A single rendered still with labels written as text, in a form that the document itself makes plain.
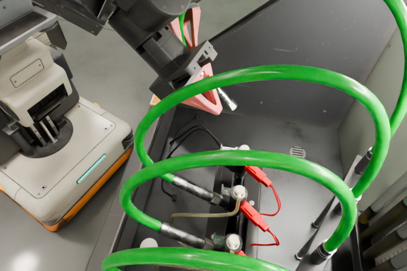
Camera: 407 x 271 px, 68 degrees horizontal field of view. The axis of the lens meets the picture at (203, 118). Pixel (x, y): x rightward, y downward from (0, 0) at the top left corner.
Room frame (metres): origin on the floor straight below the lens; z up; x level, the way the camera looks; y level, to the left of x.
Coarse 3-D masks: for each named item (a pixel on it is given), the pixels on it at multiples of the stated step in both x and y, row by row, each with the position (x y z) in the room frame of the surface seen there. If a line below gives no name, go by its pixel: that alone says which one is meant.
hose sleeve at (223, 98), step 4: (216, 88) 0.41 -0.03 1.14; (220, 88) 0.42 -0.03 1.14; (220, 92) 0.41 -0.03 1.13; (224, 92) 0.41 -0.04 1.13; (220, 96) 0.40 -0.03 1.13; (224, 96) 0.41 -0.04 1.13; (228, 96) 0.41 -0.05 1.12; (220, 100) 0.40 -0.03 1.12; (224, 100) 0.40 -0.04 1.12; (228, 100) 0.40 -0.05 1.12; (224, 104) 0.40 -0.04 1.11
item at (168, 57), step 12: (168, 36) 0.34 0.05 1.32; (156, 48) 0.32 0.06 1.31; (168, 48) 0.33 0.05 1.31; (180, 48) 0.33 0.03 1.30; (204, 48) 0.33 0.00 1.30; (156, 60) 0.32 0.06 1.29; (168, 60) 0.32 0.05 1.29; (180, 60) 0.32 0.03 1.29; (192, 60) 0.30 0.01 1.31; (156, 72) 0.32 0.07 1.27; (168, 72) 0.31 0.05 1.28; (180, 72) 0.29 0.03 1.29; (192, 72) 0.29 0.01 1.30; (156, 84) 0.31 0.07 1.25
